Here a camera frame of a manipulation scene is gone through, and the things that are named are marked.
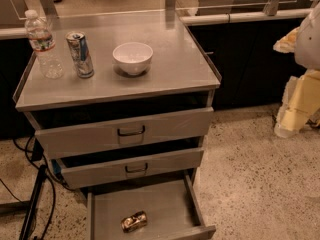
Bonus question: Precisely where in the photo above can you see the steel drawer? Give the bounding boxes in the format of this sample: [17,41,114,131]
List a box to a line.
[57,137,204,189]
[86,171,216,240]
[34,91,213,159]

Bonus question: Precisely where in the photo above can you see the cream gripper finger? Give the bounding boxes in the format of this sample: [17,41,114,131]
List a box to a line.
[273,28,299,53]
[274,70,320,138]

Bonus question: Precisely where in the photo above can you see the steel drawer cabinet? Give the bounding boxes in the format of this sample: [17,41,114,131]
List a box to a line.
[12,9,222,240]

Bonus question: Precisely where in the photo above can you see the top steel drawer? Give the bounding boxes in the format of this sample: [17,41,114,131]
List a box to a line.
[34,91,213,159]

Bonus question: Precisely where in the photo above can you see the clear plastic water bottle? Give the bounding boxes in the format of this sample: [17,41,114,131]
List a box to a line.
[25,10,63,79]

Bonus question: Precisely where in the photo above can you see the bottom steel drawer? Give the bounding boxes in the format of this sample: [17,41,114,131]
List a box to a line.
[86,171,216,240]

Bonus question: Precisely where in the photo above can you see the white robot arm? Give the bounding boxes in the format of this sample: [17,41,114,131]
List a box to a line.
[273,4,320,138]

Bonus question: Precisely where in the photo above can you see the orange soda can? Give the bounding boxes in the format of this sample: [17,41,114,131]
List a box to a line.
[121,211,148,233]

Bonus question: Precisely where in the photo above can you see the black metal floor bar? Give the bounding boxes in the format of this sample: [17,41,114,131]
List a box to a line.
[19,165,46,240]

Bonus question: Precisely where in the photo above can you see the silver blue energy drink can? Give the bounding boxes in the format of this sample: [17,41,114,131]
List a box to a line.
[66,31,94,78]

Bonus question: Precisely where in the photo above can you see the middle steel drawer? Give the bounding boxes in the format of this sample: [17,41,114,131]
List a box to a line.
[57,137,204,189]

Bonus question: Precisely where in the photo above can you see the black floor cable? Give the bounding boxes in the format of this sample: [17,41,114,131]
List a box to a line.
[0,135,73,240]

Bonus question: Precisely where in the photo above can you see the white ceramic bowl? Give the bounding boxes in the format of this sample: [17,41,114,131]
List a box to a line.
[113,42,153,75]

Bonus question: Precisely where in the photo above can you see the white horizontal rail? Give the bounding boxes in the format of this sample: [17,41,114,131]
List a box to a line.
[180,8,312,26]

